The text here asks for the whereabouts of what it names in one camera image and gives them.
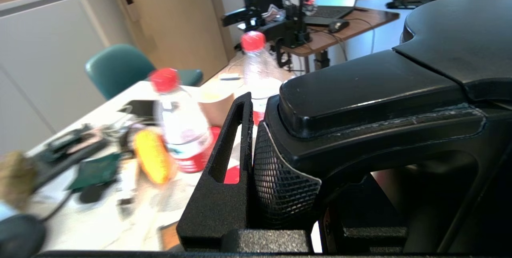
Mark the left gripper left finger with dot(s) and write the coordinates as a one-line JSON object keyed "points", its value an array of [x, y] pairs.
{"points": [[216, 210]]}

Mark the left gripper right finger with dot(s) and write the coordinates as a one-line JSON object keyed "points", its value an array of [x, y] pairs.
{"points": [[276, 190]]}

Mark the black electric kettle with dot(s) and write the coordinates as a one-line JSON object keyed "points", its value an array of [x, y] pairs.
{"points": [[380, 102]]}

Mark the red tomato toy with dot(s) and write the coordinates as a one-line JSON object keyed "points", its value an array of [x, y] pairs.
{"points": [[232, 174]]}

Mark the grey and tan glove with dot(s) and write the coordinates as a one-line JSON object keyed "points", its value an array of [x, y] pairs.
{"points": [[172, 236]]}

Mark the red chili toy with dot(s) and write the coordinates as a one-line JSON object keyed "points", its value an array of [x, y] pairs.
{"points": [[215, 134]]}

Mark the water bottle red cap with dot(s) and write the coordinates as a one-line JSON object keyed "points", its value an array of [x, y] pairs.
{"points": [[260, 70], [182, 126]]}

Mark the brown paper cup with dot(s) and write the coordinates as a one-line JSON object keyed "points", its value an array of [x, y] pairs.
{"points": [[218, 108]]}

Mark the white power strip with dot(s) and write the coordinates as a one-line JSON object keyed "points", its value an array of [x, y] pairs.
{"points": [[230, 76]]}

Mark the dark green packet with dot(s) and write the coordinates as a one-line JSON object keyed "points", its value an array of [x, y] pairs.
{"points": [[96, 172]]}

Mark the black smartphone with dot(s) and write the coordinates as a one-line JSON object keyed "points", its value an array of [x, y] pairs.
{"points": [[138, 110]]}

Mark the dark flat case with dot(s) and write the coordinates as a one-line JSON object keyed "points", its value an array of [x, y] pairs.
{"points": [[68, 146]]}

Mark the teal chair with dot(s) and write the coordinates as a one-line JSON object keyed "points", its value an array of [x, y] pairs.
{"points": [[116, 68]]}

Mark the black computer mouse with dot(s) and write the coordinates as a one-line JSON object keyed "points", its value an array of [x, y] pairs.
{"points": [[338, 26]]}

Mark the brown wooden desk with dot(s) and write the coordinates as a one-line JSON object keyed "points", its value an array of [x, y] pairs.
{"points": [[360, 24]]}

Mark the brown wooden door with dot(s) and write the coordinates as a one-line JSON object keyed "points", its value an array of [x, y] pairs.
{"points": [[180, 18]]}

